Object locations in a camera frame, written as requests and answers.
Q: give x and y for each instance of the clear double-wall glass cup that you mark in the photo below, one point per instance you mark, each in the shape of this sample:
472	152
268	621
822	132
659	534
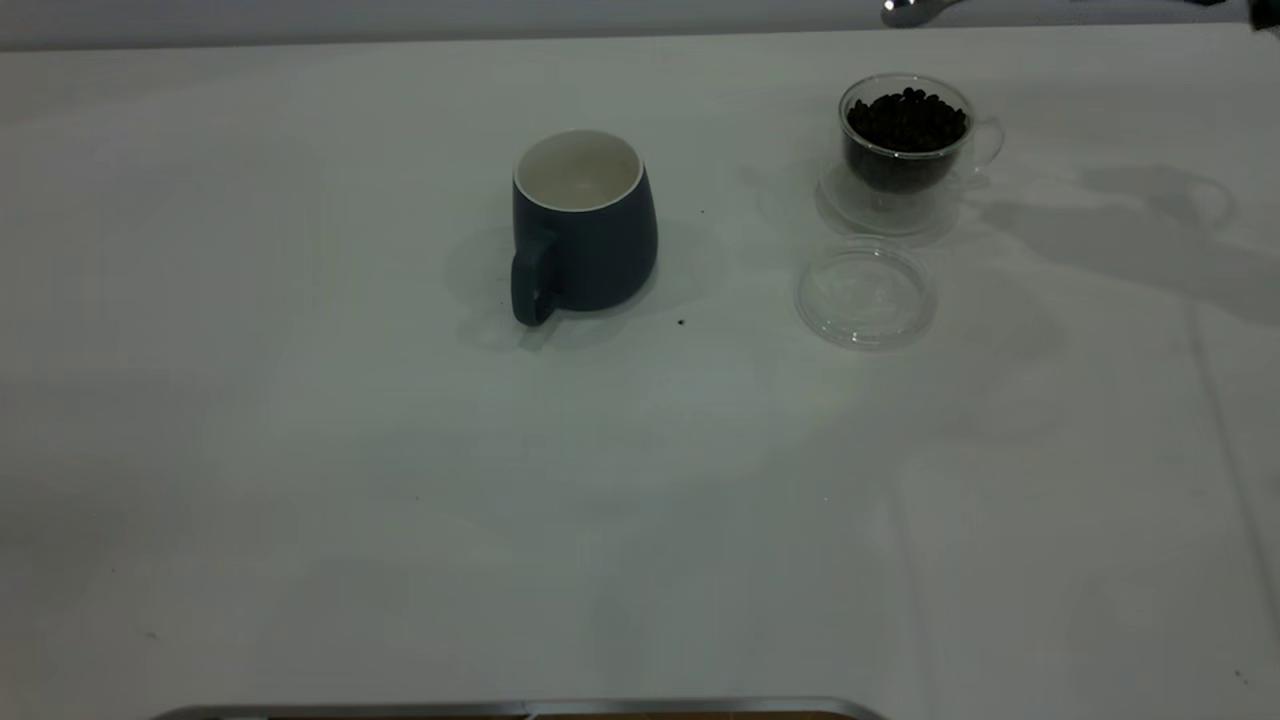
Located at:
880	207

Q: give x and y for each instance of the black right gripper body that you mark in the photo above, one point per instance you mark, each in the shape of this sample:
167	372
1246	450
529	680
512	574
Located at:
1268	15

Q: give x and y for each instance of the coffee beans heap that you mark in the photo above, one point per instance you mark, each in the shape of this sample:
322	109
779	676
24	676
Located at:
905	125

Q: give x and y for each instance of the dark grey-blue ceramic mug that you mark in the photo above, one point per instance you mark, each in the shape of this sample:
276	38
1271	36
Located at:
590	255

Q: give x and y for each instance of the clear round glass dish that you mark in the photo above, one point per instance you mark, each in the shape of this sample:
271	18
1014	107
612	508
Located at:
865	295

